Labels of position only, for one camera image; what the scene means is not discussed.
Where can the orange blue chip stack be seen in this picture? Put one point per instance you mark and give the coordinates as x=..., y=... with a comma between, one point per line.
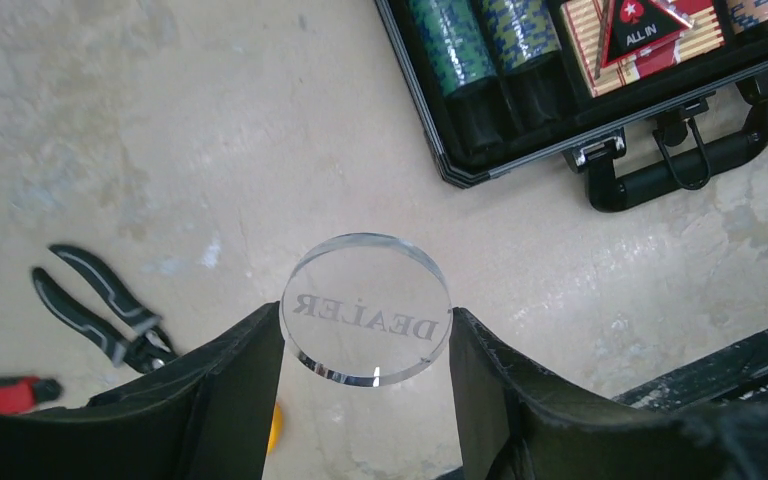
x=747, y=14

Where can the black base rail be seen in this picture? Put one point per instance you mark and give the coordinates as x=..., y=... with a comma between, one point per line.
x=736, y=373

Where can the orange tape measure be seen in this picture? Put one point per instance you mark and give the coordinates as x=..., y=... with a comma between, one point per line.
x=276, y=428

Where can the black poker set case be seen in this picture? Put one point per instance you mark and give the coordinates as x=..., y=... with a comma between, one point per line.
x=673, y=130

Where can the yellow blue chip stack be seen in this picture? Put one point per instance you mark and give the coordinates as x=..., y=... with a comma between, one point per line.
x=522, y=32

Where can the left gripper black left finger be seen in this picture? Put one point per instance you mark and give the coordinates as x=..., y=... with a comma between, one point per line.
x=206, y=415

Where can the red card deck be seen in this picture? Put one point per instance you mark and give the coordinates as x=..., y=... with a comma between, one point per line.
x=582, y=20

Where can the green blue chip stack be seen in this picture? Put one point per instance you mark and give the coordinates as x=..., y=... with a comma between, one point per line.
x=454, y=43

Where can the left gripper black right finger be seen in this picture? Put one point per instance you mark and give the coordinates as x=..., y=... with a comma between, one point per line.
x=517, y=419

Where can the triangular all-in button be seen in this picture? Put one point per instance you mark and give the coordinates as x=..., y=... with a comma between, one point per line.
x=633, y=27

